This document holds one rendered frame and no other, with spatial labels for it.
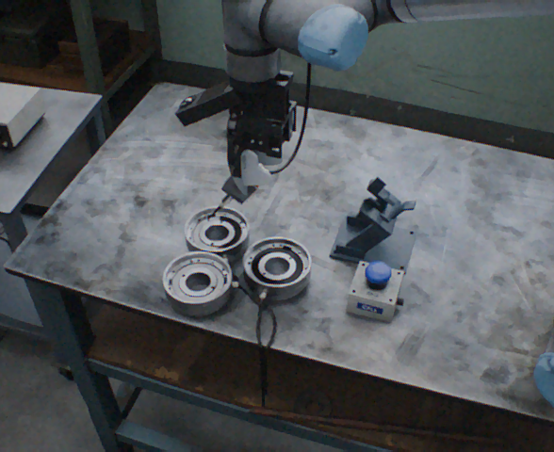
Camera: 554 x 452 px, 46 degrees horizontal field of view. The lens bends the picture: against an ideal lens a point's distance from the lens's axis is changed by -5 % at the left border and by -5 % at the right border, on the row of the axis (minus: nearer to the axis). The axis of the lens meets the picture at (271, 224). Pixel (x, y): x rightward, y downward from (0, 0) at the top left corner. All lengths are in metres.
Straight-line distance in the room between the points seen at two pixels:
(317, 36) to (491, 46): 1.83
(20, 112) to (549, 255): 1.17
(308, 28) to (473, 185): 0.61
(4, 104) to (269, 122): 0.88
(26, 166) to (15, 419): 0.74
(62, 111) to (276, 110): 0.90
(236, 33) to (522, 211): 0.65
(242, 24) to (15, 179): 0.84
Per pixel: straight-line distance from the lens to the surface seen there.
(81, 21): 2.46
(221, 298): 1.02
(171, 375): 1.28
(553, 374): 0.81
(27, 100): 1.67
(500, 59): 2.60
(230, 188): 1.06
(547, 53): 2.58
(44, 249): 1.19
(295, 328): 1.02
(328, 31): 0.77
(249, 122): 0.94
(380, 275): 1.00
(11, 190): 1.53
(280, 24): 0.81
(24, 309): 1.92
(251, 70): 0.88
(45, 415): 1.96
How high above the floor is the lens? 1.61
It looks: 44 degrees down
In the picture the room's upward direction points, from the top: 1 degrees counter-clockwise
